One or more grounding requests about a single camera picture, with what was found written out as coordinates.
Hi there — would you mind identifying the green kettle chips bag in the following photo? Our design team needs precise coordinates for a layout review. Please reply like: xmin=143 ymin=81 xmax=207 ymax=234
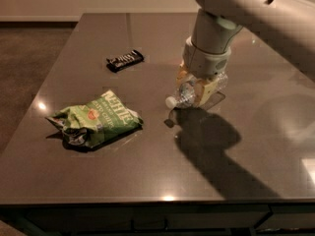
xmin=47 ymin=89 xmax=143 ymax=148

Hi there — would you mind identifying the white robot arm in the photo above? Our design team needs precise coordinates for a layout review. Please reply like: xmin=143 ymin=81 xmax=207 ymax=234
xmin=177 ymin=0 xmax=315 ymax=107

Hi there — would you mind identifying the black candy bar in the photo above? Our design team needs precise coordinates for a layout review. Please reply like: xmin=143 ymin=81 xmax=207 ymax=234
xmin=106 ymin=50 xmax=144 ymax=73

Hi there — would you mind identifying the clear plastic water bottle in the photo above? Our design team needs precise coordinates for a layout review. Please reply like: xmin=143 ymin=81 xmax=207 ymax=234
xmin=165 ymin=73 xmax=228 ymax=109

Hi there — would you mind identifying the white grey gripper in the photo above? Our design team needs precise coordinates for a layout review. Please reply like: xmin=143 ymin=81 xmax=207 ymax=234
xmin=176 ymin=37 xmax=231 ymax=106

